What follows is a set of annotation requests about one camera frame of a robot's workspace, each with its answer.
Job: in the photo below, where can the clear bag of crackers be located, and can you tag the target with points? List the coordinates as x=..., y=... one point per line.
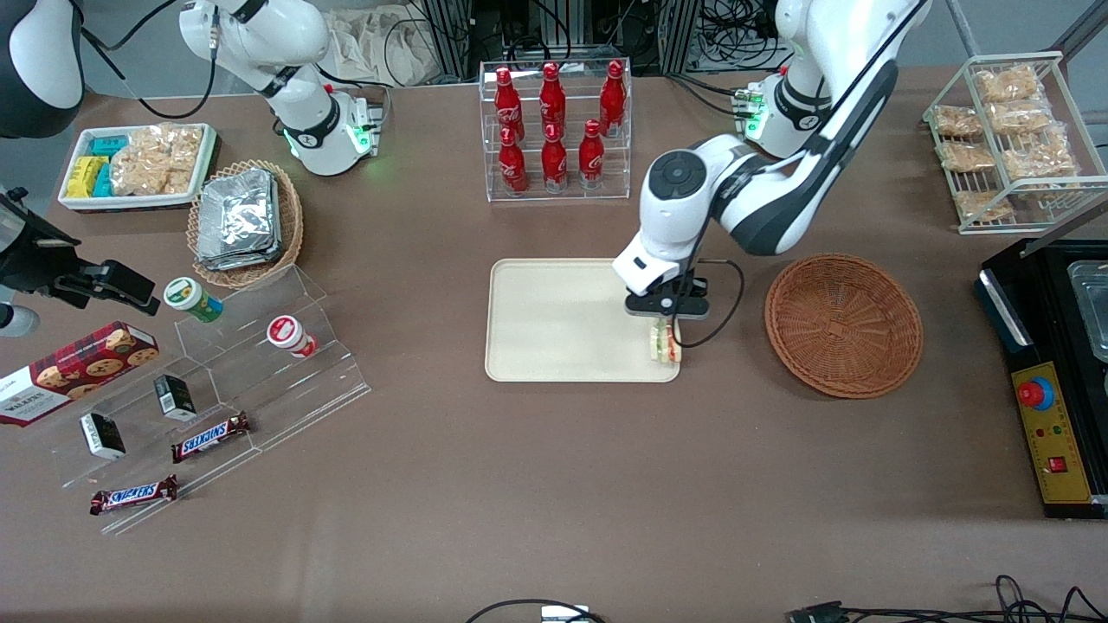
x=156, y=160

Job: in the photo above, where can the red emergency push button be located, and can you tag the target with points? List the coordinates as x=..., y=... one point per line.
x=1032, y=394

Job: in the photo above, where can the small black box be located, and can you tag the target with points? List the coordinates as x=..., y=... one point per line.
x=176, y=396
x=102, y=435

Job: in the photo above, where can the yellow snack pack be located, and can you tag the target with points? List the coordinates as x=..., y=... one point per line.
x=82, y=176

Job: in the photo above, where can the beige cloth bag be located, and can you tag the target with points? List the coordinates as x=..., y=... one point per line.
x=381, y=48

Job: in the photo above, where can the silver foil packets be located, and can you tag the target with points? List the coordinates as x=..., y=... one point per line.
x=238, y=216

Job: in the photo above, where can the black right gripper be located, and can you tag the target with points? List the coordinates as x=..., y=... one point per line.
x=36, y=261

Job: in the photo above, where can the round brown wicker basket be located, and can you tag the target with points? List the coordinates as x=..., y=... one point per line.
x=844, y=324

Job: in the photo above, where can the red rocker switch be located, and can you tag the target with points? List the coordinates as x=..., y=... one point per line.
x=1057, y=464

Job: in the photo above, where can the teal snack pack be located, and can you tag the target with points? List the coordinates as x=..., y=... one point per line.
x=108, y=144
x=104, y=182

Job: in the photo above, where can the clear acrylic bottle rack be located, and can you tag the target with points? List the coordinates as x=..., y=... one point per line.
x=571, y=195

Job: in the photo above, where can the brown Snickers bar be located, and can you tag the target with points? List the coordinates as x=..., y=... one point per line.
x=210, y=437
x=134, y=495

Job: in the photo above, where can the beige plastic tray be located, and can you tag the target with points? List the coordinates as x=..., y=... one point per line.
x=563, y=320

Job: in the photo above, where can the triangle sandwich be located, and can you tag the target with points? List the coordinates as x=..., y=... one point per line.
x=664, y=348

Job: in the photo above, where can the red tartan cookie box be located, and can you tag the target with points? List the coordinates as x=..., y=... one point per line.
x=69, y=372

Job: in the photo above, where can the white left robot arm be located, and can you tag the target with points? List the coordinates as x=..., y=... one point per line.
x=779, y=208

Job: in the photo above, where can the clear bagged fried snack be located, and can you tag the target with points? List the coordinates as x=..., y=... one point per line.
x=1039, y=161
x=1006, y=84
x=966, y=157
x=956, y=120
x=982, y=205
x=1021, y=115

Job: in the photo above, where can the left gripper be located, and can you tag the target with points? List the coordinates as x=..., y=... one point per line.
x=698, y=284

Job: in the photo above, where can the grey metal pole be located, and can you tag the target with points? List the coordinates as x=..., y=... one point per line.
x=1082, y=26

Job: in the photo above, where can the red cola bottle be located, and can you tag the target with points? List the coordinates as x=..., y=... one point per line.
x=552, y=99
x=505, y=104
x=613, y=97
x=512, y=164
x=591, y=156
x=554, y=160

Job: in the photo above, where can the green lidded snack cup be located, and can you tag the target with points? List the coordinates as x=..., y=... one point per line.
x=190, y=298

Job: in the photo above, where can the white rectangular snack tray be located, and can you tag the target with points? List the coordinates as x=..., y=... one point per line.
x=78, y=202

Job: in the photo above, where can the steel container in machine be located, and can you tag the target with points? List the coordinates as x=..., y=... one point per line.
x=1092, y=303

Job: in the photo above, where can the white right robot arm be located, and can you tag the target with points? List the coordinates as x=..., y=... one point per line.
x=294, y=43

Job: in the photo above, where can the clear acrylic stepped stand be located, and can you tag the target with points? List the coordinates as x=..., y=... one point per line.
x=138, y=467
x=277, y=389

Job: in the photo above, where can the black machine with yellow panel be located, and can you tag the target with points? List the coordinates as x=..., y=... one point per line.
x=1039, y=346

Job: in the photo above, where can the small white device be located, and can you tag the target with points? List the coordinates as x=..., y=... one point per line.
x=564, y=615

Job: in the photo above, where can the aluminium frame profile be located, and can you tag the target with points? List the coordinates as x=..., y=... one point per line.
x=679, y=35
x=450, y=39

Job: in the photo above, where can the red lidded snack cup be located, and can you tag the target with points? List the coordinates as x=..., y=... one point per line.
x=288, y=334

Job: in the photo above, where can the oval tan wicker basket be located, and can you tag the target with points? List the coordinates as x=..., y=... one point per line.
x=290, y=225

